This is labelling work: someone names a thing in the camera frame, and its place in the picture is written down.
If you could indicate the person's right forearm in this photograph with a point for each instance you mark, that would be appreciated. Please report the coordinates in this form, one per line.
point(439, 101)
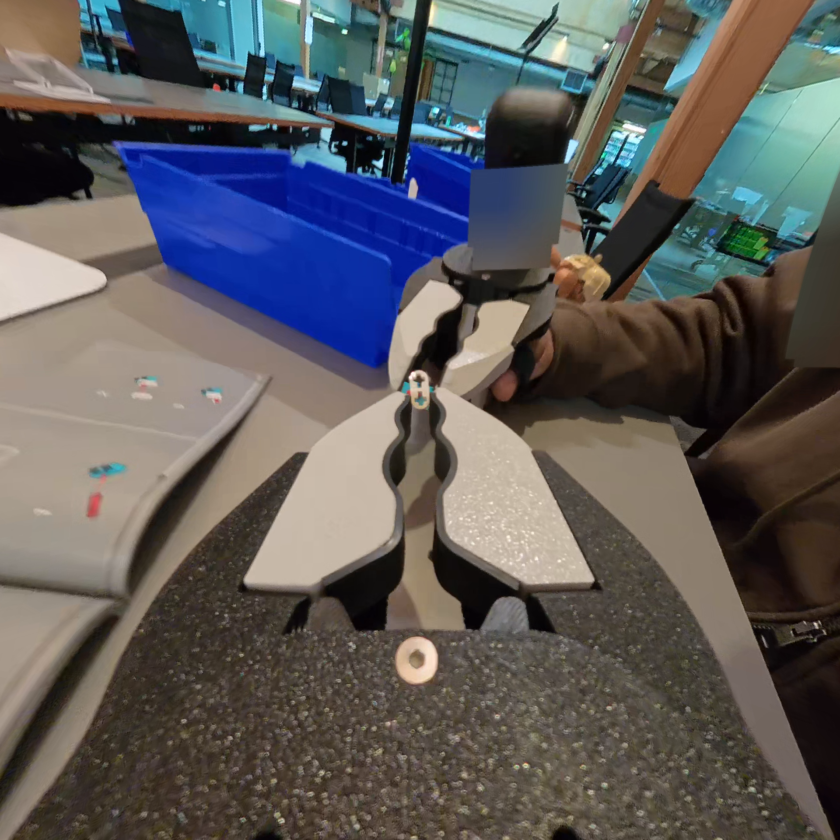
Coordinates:
point(656, 348)

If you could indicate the blue plastic bin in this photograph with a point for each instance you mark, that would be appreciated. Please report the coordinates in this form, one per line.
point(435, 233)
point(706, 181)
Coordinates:
point(262, 262)
point(439, 177)

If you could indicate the black pole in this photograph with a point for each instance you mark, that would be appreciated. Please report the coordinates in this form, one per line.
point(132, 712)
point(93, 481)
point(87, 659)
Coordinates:
point(412, 85)

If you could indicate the green-lit monitor screen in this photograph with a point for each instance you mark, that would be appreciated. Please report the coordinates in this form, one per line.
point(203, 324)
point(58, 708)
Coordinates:
point(745, 241)

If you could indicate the person's right hand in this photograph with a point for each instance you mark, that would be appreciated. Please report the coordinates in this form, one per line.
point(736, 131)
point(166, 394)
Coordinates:
point(502, 390)

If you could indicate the white flat base plate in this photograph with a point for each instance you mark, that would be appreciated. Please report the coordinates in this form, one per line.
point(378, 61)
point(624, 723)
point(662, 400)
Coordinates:
point(39, 275)

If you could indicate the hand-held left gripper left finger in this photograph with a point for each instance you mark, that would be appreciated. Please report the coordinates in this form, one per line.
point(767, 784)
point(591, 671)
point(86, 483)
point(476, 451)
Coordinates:
point(328, 512)

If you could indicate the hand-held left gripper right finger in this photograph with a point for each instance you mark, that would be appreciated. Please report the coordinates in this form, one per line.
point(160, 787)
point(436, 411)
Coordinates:
point(505, 512)

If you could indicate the wooden column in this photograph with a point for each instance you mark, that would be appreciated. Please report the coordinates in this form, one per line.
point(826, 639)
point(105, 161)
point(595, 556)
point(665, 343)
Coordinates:
point(722, 98)

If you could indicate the clear plastic bag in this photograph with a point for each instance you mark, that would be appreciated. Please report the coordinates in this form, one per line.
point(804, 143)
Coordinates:
point(39, 75)

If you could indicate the grey instruction booklet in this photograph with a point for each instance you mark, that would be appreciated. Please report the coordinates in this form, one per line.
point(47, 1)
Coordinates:
point(65, 525)

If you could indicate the long wooden-edged desk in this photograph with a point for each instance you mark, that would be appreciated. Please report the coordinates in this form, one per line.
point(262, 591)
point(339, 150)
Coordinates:
point(164, 102)
point(394, 124)

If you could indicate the white toy connector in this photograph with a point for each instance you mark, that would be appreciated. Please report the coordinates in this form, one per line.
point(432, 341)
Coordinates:
point(418, 380)

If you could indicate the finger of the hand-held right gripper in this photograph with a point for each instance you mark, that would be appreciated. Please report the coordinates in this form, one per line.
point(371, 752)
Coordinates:
point(495, 341)
point(413, 328)

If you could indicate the teal toy brick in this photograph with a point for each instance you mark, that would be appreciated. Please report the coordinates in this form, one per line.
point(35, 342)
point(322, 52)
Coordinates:
point(428, 392)

